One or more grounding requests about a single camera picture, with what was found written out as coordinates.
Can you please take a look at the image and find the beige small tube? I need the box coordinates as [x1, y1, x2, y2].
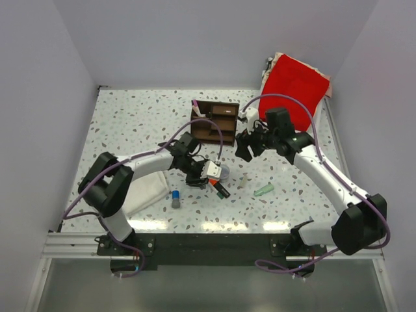
[239, 175, 248, 189]

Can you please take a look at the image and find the white folded towel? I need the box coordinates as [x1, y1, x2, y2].
[122, 171, 170, 218]

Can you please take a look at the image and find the clear jar of paperclips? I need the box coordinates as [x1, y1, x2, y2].
[220, 164, 230, 183]

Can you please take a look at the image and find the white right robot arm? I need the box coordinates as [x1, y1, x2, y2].
[235, 107, 388, 255]

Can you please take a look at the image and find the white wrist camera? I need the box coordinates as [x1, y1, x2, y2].
[238, 107, 259, 133]
[200, 160, 222, 181]

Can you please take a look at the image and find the pink capped white marker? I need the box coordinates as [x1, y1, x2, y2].
[192, 99, 207, 118]

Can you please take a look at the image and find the blue grey stamp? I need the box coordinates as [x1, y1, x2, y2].
[171, 190, 181, 209]

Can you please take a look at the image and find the aluminium frame rail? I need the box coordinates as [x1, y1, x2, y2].
[323, 96, 391, 255]

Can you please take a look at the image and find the brown wooden desk organizer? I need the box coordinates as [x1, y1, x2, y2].
[190, 100, 239, 146]

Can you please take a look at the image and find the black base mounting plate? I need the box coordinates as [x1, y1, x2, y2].
[94, 233, 327, 273]

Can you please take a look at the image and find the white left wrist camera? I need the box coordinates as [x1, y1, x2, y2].
[200, 160, 222, 181]

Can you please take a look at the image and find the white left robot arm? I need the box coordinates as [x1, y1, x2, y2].
[78, 132, 211, 255]

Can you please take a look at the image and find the green translucent cap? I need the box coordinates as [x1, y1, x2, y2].
[253, 183, 274, 197]

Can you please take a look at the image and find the white plastic basket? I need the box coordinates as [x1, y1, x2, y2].
[313, 96, 325, 133]

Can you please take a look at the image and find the orange capped black highlighter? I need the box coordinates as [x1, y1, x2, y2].
[209, 179, 231, 198]

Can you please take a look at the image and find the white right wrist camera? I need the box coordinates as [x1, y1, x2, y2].
[238, 107, 259, 133]

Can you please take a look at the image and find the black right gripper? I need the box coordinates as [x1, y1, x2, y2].
[235, 118, 278, 163]

